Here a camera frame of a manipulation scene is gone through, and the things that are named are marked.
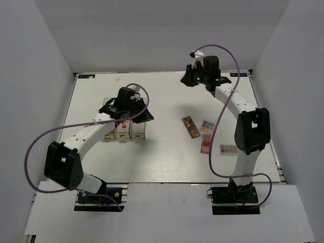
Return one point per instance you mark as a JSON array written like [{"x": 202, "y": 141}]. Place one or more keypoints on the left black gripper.
[{"x": 145, "y": 116}]

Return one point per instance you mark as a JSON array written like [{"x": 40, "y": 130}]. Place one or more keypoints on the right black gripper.
[{"x": 187, "y": 79}]

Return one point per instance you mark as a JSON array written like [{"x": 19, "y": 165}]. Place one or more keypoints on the brown eyeshadow palette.
[{"x": 191, "y": 127}]

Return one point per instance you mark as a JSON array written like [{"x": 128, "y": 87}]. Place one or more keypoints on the colorful eyeshadow palette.
[{"x": 207, "y": 127}]

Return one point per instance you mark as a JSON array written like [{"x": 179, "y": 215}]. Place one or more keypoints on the pink blush palette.
[{"x": 205, "y": 143}]

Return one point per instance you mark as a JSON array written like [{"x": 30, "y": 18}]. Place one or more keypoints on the long nude eyeshadow palette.
[{"x": 228, "y": 149}]

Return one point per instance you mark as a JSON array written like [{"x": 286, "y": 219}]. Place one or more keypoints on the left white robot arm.
[{"x": 64, "y": 160}]

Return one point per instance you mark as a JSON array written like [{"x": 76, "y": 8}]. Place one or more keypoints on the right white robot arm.
[{"x": 252, "y": 131}]

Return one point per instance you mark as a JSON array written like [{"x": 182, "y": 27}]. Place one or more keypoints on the middle clear organizer bin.
[{"x": 121, "y": 133}]

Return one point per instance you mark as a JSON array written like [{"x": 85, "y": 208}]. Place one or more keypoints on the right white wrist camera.
[{"x": 197, "y": 58}]

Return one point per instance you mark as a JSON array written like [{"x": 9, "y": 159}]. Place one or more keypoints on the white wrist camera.
[
  {"x": 197, "y": 58},
  {"x": 136, "y": 90}
]

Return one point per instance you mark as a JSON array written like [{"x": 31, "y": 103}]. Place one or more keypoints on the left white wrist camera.
[{"x": 136, "y": 90}]

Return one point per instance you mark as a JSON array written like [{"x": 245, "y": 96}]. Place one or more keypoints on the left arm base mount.
[{"x": 114, "y": 200}]

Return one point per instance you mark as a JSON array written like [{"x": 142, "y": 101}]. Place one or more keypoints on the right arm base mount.
[{"x": 224, "y": 204}]

